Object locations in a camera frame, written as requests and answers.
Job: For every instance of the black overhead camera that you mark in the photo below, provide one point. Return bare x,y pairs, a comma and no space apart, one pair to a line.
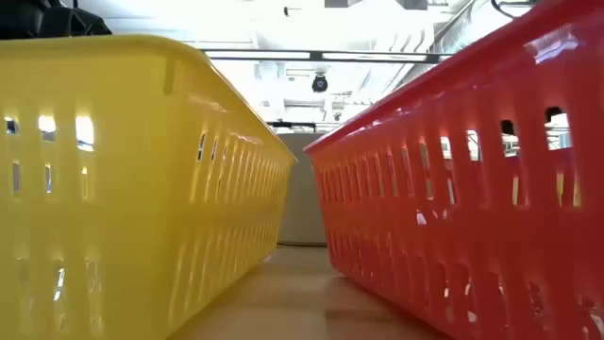
319,84

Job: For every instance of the black overhead frame beam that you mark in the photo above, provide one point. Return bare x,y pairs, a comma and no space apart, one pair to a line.
316,56

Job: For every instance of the silver ventilation duct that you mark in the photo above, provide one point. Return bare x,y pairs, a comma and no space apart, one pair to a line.
453,38

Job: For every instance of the red plastic slotted basket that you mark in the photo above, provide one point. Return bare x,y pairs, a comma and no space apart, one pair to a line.
472,94

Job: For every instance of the yellow plastic slotted basket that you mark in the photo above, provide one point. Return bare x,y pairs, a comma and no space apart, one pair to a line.
118,189

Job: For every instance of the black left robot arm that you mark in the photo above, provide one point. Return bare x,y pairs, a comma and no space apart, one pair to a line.
19,19

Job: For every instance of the grey plastic basket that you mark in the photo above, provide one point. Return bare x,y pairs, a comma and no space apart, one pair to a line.
302,189

